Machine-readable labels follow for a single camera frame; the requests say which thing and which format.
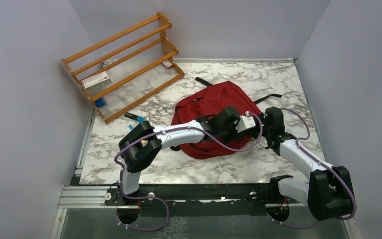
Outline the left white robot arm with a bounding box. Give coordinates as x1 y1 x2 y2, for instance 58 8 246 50
114 107 263 205

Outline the red student backpack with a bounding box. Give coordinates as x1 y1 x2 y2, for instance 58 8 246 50
171 77 268 159

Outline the white red small box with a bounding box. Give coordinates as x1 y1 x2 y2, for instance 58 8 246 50
82 71 111 91

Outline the orange wooden shelf rack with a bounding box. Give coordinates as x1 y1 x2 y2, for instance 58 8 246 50
61 12 185 123

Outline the blue small object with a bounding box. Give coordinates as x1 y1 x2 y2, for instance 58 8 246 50
94 97 106 108

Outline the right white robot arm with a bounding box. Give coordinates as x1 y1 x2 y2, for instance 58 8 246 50
262 107 357 221

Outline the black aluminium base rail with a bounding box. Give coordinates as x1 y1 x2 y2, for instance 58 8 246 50
58 183 352 219

